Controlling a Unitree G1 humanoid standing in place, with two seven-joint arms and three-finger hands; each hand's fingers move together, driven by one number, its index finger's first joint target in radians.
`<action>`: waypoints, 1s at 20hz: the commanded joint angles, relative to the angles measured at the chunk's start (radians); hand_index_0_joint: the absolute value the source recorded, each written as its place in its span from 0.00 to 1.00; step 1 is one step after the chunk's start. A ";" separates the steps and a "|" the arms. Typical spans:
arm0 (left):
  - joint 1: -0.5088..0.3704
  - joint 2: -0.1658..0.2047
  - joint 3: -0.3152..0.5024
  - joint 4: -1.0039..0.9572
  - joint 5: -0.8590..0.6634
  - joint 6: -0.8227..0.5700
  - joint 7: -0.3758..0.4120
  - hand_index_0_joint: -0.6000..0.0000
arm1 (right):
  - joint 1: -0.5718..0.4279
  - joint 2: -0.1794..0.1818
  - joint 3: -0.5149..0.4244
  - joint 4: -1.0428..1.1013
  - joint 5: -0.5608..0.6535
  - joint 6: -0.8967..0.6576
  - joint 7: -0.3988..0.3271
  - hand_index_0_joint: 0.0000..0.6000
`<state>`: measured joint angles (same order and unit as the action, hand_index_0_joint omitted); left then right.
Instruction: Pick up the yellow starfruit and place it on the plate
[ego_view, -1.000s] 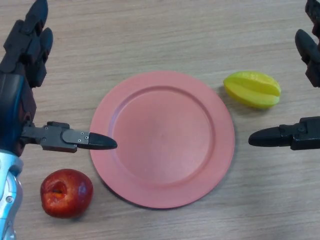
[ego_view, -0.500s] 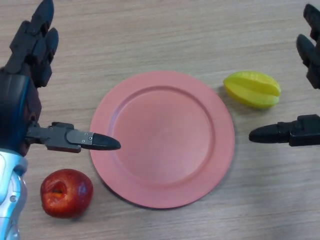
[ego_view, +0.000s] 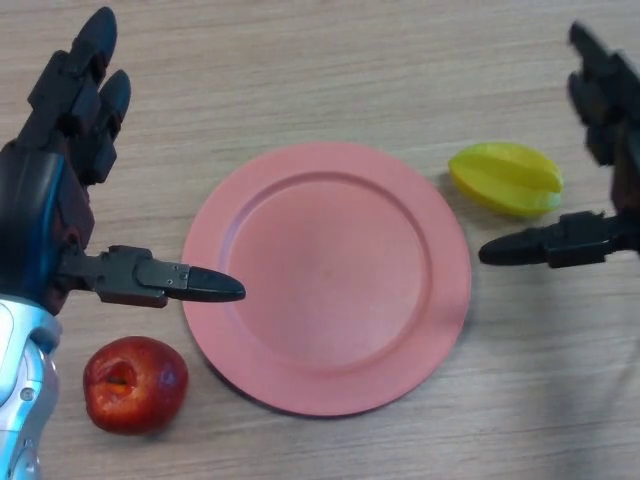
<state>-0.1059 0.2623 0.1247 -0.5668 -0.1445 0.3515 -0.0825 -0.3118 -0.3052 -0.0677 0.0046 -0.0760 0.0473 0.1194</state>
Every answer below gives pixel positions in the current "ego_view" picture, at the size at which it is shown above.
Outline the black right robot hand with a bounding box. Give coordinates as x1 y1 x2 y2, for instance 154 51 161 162
478 19 640 270

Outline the pink round plate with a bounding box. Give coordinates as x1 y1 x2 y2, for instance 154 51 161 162
181 141 473 418

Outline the yellow starfruit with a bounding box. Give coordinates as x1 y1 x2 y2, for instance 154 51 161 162
447 142 565 220

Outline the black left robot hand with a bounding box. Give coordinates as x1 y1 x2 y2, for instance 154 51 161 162
0 5 247 317

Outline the red apple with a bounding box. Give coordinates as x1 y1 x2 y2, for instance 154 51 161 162
82 335 190 435

